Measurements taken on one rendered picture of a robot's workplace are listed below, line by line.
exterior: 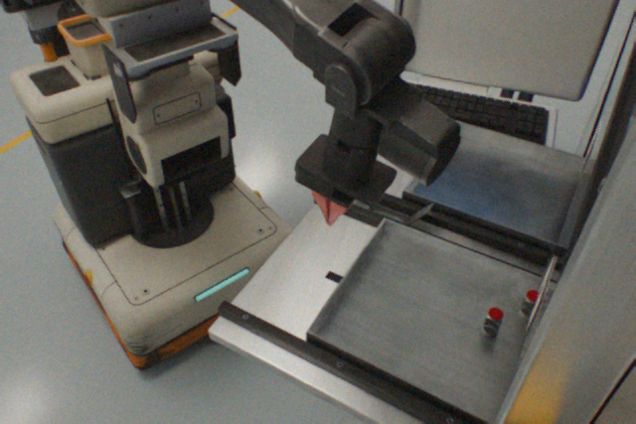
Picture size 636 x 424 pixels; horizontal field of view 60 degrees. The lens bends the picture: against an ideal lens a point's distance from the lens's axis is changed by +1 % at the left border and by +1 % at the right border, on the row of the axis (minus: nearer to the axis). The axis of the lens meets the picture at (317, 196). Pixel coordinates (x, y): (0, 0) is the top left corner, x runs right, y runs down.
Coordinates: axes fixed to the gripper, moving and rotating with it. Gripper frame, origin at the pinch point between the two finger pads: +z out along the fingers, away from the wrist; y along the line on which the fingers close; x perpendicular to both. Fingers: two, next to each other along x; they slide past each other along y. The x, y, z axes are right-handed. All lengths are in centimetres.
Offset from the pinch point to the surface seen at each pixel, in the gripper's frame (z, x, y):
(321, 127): 124, 152, -63
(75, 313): 126, 14, -84
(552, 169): 16, 51, 25
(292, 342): 18.6, -7.7, 1.6
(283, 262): 22.5, 5.5, -7.6
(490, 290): 16.6, 16.1, 23.0
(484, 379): 15.8, 0.8, 26.4
